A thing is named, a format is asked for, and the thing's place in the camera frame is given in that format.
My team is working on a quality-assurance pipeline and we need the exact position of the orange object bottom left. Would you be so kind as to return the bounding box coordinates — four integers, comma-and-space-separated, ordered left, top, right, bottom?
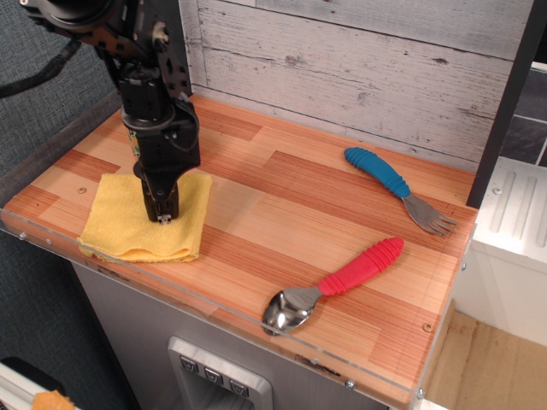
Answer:
31, 390, 76, 410

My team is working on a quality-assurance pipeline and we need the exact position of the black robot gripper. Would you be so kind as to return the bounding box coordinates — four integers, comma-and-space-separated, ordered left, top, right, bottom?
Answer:
131, 100, 200, 225

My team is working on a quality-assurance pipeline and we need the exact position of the red handled toy spoon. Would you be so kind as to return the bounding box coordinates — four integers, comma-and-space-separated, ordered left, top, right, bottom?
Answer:
262, 237, 404, 336

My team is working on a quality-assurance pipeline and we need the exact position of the dark left frame post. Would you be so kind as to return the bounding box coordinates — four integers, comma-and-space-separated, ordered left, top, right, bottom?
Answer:
163, 0, 192, 97

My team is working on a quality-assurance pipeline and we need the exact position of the peas and carrots toy can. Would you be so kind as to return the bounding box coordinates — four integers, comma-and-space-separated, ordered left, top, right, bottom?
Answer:
128, 129, 141, 160

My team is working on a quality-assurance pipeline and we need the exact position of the grey toy fridge cabinet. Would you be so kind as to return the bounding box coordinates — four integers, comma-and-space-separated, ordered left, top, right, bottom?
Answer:
74, 264, 385, 409

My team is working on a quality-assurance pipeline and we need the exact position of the blue handled toy fork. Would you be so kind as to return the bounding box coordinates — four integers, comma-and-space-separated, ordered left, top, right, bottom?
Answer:
344, 147, 457, 236

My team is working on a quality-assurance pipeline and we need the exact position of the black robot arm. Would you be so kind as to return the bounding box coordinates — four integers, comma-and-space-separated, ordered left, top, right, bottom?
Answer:
21, 1, 200, 224

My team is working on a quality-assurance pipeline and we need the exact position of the yellow dish towel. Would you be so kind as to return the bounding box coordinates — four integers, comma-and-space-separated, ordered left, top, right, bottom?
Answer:
78, 173, 213, 262

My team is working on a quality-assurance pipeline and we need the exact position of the dark right frame post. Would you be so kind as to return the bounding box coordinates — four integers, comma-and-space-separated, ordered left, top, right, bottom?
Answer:
466, 0, 546, 209

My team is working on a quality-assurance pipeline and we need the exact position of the dark frame post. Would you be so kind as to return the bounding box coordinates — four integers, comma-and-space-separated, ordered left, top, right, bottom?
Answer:
163, 0, 192, 97
466, 0, 546, 209

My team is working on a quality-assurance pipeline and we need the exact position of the white toy sink unit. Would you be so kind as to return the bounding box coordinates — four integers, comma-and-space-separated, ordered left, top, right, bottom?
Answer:
450, 61, 547, 348

